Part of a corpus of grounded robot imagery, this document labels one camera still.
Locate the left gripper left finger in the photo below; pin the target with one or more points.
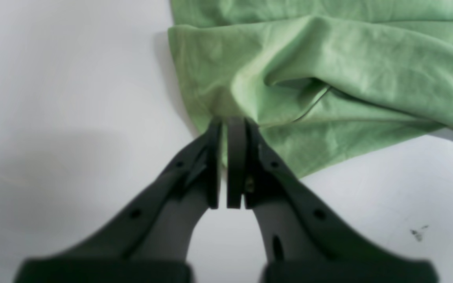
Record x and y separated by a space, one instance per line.
148 241

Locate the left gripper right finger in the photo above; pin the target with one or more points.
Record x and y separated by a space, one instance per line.
304 239

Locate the green t-shirt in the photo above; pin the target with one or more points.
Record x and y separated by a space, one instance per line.
325 80

